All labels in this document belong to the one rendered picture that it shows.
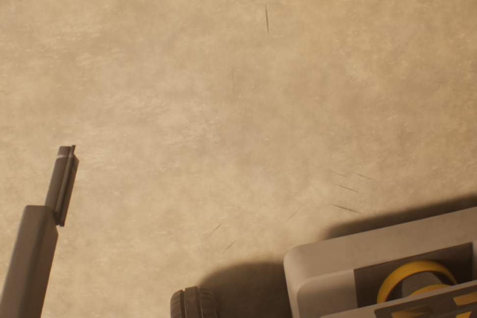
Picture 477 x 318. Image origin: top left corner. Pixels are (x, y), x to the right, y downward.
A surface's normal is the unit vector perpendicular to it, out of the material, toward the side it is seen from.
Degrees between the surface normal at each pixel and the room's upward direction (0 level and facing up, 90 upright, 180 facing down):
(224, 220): 0
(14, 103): 0
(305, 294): 0
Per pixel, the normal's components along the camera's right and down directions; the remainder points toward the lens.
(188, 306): -0.15, -0.86
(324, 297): 0.09, 0.32
